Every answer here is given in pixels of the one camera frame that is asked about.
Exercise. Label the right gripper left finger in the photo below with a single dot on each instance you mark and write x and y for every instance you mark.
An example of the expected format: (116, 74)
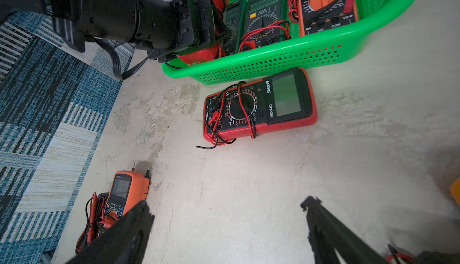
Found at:
(124, 243)

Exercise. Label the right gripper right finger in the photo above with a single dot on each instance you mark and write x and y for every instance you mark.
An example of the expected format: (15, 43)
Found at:
(330, 238)

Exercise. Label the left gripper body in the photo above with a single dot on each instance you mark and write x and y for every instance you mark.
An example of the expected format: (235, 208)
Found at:
(165, 29)

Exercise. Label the green DT9205A multimeter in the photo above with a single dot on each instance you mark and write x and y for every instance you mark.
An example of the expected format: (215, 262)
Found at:
(234, 21)

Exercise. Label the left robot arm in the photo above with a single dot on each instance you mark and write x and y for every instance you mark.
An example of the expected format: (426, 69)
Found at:
(63, 18)

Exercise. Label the orange Victor multimeter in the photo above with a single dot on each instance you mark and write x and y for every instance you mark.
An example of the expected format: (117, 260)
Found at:
(129, 187)

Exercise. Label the yellow multimeter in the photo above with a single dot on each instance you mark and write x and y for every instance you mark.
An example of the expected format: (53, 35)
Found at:
(455, 191)

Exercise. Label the red ANENG multimeter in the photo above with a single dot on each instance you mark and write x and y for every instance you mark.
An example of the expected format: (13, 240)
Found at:
(279, 102)

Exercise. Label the green plastic basket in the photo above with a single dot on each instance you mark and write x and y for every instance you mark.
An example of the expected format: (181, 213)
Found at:
(320, 49)

